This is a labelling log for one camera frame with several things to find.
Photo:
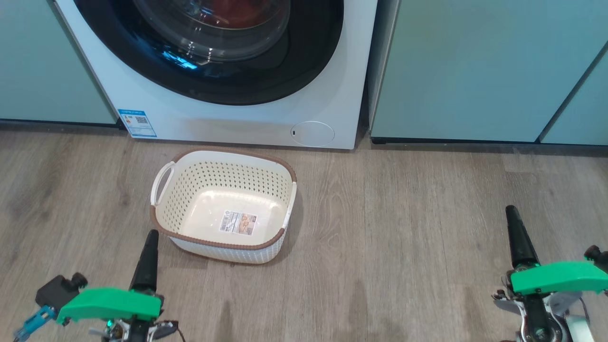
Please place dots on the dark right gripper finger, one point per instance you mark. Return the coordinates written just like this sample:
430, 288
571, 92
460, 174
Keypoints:
520, 242

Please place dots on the round white filter flap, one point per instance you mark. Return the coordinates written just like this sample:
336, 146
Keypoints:
316, 134

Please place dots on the white washing machine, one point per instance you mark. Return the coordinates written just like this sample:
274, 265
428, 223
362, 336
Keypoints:
237, 118

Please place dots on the product label sticker in basket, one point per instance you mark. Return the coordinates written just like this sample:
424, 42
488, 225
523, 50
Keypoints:
237, 222

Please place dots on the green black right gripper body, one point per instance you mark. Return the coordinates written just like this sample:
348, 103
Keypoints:
560, 278

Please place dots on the blue white energy label sticker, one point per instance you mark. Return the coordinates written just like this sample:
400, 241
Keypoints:
137, 122

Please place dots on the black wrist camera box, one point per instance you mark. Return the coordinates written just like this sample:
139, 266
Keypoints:
57, 292
599, 259

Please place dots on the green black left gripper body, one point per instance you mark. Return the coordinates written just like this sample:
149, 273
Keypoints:
114, 304

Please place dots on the black round washing machine door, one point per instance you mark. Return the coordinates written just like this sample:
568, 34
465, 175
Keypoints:
304, 61

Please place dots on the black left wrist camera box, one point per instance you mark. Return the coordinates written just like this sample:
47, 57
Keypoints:
57, 292

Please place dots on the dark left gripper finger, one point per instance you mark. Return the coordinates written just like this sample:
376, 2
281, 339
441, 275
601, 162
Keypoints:
146, 268

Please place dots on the teal cabinet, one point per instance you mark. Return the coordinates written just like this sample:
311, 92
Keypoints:
451, 71
584, 114
47, 61

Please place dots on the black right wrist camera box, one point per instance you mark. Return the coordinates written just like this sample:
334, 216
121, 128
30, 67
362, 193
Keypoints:
599, 259

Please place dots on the cream perforated laundry basket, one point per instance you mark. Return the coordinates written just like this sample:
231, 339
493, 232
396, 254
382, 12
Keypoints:
213, 223

